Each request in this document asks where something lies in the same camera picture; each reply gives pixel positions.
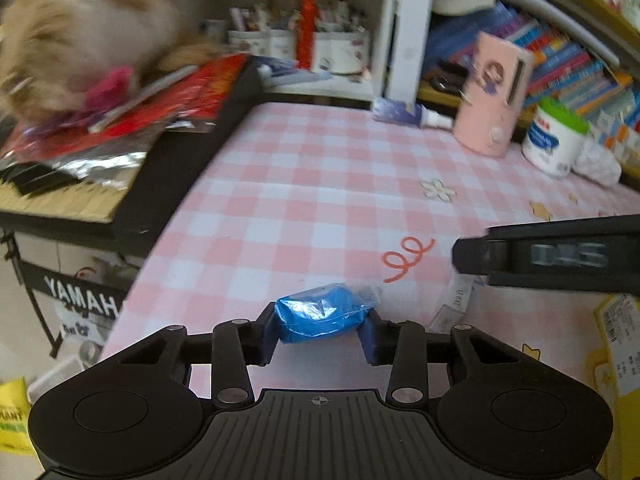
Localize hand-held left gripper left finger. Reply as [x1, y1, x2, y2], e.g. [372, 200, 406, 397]
[120, 304, 282, 409]

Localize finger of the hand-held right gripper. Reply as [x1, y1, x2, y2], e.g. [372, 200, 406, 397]
[450, 214, 640, 293]

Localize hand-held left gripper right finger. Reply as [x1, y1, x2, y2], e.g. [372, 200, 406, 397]
[357, 309, 523, 407]

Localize blue candy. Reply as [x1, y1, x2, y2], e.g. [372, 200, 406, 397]
[275, 282, 383, 345]

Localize yellow cardboard box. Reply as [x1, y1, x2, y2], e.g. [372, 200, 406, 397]
[592, 292, 640, 480]

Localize white jar green lid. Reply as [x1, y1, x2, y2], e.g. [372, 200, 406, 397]
[521, 97, 591, 178]

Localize white quilted pouch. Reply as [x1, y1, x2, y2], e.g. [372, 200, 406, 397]
[572, 137, 623, 188]

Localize pink cylindrical humidifier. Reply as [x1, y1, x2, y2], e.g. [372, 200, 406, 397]
[452, 30, 535, 159]

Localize pink checked tablecloth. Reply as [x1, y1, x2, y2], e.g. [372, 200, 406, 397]
[97, 101, 640, 461]

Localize blue glue bottle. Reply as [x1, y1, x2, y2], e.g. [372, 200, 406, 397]
[371, 97, 455, 129]

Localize black digital piano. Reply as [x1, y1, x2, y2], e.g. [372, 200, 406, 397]
[0, 55, 266, 246]

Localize black piano stand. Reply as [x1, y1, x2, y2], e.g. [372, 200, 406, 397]
[0, 230, 146, 361]

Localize row of colourful books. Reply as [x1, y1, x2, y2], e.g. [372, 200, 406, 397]
[422, 2, 640, 166]

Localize white wooden bookshelf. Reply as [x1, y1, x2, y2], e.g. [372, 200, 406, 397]
[155, 0, 640, 181]

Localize red foil packets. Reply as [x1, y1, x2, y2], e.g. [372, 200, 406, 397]
[0, 52, 251, 196]

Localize grey foam tube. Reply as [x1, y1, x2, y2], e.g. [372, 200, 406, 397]
[499, 0, 621, 63]

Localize yellow paper bag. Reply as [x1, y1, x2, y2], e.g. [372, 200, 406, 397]
[0, 376, 40, 457]

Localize white pen holder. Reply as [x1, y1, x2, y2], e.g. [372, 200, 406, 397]
[227, 0, 373, 75]

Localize red white-capped bottle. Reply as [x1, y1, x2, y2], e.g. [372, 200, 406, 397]
[294, 0, 321, 70]

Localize fluffy brown plush toy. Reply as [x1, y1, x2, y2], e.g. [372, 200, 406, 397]
[0, 0, 211, 126]

